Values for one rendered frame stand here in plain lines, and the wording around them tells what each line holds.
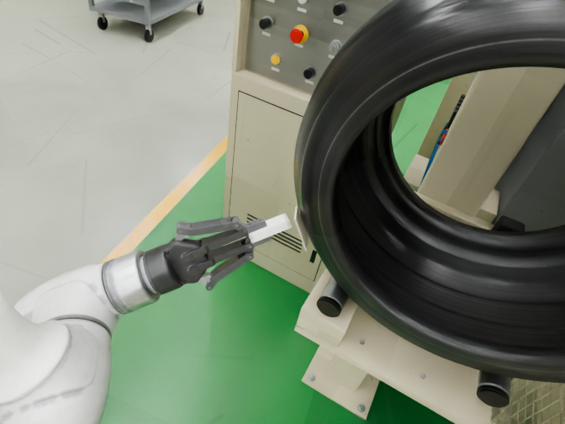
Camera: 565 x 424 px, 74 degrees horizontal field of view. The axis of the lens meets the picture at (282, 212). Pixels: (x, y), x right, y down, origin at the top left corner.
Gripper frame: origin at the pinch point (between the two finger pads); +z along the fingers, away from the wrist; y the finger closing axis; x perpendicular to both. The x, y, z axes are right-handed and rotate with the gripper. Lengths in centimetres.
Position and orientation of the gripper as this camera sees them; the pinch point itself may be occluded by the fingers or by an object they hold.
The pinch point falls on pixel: (268, 227)
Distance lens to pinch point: 62.1
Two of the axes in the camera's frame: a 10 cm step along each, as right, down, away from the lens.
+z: 9.3, -3.6, 0.5
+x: 2.1, 4.0, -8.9
